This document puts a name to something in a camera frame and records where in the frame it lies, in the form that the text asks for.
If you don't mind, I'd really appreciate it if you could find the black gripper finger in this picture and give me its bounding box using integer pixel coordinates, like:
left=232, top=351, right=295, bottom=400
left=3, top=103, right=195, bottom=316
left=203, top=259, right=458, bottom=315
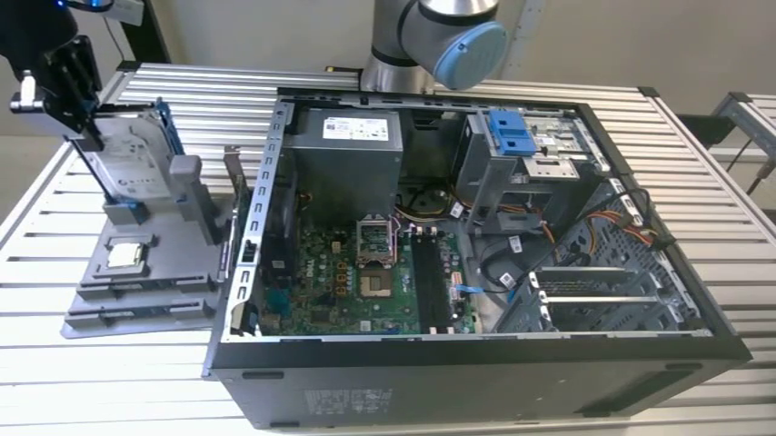
left=33, top=35, right=106, bottom=153

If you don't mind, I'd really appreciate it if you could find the black wire with blue plug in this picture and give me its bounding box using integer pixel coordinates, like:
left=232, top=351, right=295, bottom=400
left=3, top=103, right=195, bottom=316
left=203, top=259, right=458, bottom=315
left=451, top=261, right=534, bottom=303

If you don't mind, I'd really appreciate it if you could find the metal frame table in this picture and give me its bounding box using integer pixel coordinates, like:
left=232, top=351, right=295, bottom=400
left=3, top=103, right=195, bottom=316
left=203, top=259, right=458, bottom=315
left=705, top=90, right=776, bottom=194

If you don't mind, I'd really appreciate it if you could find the yellow white wire bundle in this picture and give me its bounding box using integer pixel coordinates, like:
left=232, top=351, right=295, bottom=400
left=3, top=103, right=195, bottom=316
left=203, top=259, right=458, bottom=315
left=391, top=193, right=468, bottom=226

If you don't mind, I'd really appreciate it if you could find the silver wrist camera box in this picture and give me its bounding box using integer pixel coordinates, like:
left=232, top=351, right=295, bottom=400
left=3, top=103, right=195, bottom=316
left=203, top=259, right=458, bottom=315
left=99, top=0, right=147, bottom=25

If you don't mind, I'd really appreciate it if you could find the silver CPU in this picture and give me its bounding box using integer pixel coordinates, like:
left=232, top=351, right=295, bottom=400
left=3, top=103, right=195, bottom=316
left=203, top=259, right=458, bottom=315
left=107, top=243, right=147, bottom=269

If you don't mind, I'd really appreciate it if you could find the grey power supply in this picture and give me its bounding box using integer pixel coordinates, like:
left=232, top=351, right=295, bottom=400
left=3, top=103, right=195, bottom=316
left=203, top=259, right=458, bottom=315
left=283, top=108, right=405, bottom=219

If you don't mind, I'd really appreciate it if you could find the black wire with white label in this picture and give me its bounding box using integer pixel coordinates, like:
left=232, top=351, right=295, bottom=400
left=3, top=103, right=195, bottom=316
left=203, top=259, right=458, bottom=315
left=476, top=229, right=586, bottom=292

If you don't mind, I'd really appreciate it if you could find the CPU socket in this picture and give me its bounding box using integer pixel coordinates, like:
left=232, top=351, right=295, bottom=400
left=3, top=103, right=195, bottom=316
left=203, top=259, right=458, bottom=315
left=357, top=267, right=395, bottom=299

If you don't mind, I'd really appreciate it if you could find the black metal post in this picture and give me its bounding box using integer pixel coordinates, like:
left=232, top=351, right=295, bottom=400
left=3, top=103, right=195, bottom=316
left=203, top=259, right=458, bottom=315
left=118, top=0, right=174, bottom=64

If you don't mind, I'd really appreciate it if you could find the grey parts rack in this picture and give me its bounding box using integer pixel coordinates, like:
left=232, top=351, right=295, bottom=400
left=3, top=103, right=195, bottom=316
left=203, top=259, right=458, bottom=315
left=59, top=154, right=254, bottom=341

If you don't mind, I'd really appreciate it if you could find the blue drive latch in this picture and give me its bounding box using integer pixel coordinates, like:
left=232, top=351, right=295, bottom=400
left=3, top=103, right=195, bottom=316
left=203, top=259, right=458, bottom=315
left=488, top=110, right=538, bottom=158

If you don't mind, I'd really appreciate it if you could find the hard disk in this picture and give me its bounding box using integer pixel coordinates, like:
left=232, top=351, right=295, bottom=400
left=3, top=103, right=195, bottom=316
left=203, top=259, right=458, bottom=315
left=64, top=97, right=178, bottom=224

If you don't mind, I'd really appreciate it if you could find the grey metal drive cage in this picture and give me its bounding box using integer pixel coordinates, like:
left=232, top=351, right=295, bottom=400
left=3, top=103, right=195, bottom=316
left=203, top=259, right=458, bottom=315
left=454, top=108, right=608, bottom=233

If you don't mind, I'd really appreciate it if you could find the green motherboard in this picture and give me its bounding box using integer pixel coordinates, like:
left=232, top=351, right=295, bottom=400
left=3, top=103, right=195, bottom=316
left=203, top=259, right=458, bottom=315
left=256, top=190, right=480, bottom=337

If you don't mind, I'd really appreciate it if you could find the orange yellow red wire bundle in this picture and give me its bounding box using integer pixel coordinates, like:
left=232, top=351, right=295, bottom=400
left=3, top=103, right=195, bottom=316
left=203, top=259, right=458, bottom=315
left=581, top=211, right=663, bottom=249

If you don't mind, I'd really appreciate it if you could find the metal socket cover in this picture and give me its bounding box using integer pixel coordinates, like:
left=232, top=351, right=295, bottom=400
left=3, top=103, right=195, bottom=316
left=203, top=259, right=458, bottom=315
left=354, top=213, right=399, bottom=269

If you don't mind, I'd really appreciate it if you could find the thin orange wire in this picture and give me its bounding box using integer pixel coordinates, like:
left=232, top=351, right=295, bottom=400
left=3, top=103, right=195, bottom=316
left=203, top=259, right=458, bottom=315
left=500, top=203, right=562, bottom=249

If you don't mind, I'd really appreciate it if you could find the round black fan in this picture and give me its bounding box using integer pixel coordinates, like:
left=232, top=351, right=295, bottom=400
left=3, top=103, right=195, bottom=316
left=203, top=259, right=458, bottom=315
left=402, top=184, right=454, bottom=215

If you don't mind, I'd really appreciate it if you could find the locking lever wire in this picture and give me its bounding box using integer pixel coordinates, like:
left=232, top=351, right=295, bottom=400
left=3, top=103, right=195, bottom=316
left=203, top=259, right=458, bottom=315
left=389, top=215, right=402, bottom=267

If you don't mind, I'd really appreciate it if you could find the black PC case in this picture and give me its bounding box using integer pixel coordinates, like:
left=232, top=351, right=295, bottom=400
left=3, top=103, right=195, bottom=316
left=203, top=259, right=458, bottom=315
left=202, top=86, right=756, bottom=431

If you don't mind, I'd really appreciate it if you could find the black RAM slot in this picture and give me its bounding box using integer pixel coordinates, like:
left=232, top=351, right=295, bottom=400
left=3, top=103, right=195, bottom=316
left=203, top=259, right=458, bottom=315
left=413, top=228, right=434, bottom=336
left=426, top=228, right=451, bottom=336
left=418, top=228, right=442, bottom=336

